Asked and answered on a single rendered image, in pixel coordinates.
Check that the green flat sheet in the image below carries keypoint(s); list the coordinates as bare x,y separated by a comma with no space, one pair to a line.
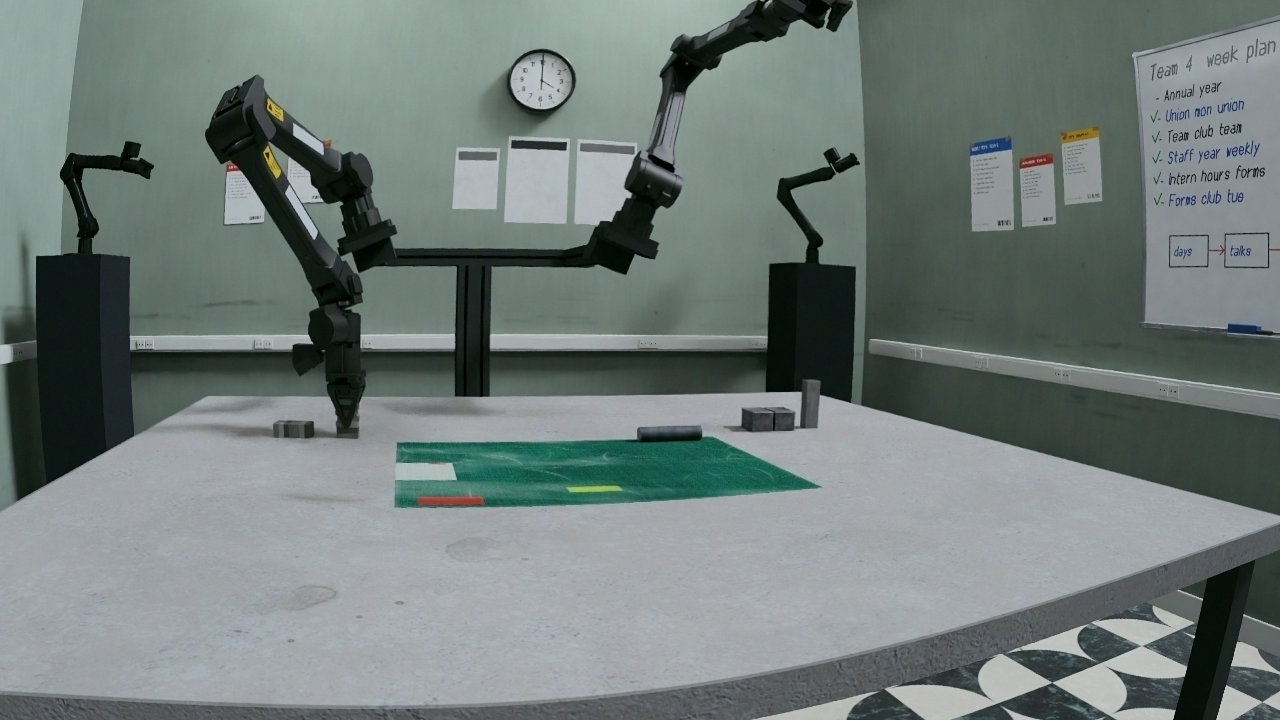
559,473

